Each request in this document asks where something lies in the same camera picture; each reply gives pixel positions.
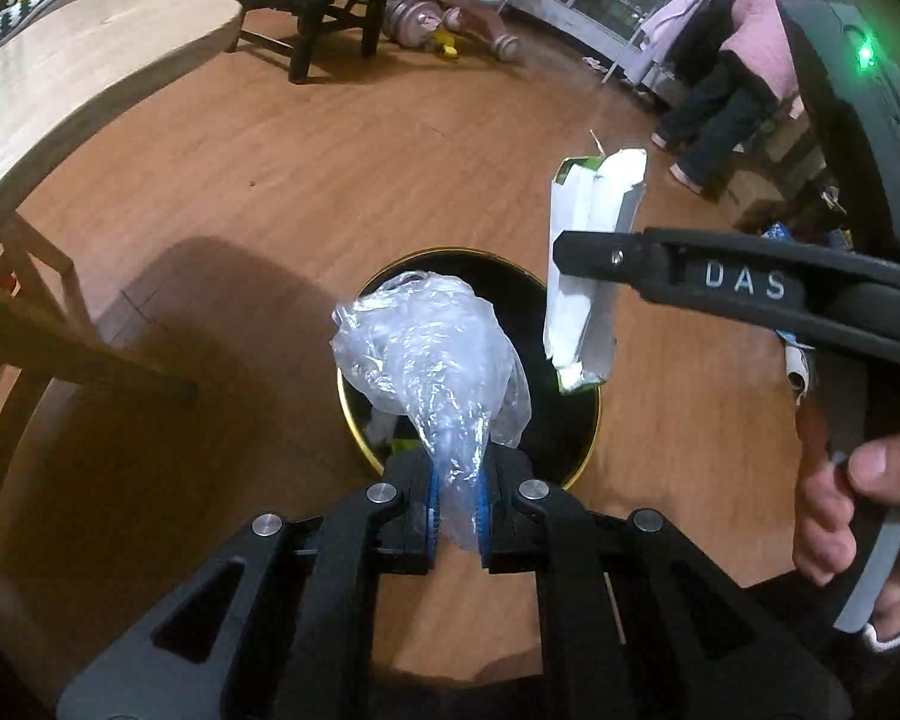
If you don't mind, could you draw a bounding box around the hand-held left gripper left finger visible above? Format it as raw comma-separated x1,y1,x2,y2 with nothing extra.
56,450,451,720

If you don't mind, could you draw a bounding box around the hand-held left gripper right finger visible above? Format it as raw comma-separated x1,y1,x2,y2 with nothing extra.
478,450,852,720

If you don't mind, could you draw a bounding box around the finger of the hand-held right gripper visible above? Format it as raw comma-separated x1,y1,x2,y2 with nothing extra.
553,229,900,338

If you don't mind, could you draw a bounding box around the black trash bin gold rim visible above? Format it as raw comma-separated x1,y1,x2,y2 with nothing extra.
336,247,602,492

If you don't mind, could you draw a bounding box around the green white torn carton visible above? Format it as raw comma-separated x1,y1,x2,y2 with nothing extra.
544,148,650,395

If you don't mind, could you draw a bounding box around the clear plastic bag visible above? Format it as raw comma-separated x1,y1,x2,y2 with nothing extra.
331,274,532,552

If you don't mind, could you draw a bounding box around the person's right hand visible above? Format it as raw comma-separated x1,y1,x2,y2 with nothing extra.
793,405,900,627

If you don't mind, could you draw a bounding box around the cardboard box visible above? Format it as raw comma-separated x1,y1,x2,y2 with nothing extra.
720,165,796,232

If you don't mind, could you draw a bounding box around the white blue packet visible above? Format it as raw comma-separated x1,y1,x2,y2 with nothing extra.
776,330,818,407

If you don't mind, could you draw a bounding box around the hanging pink garment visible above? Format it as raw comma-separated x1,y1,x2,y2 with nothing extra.
641,0,710,67

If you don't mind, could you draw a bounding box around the pink kids tricycle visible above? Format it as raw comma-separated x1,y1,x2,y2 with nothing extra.
382,0,527,61

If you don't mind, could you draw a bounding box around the wooden table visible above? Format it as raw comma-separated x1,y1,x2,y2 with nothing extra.
0,0,242,691

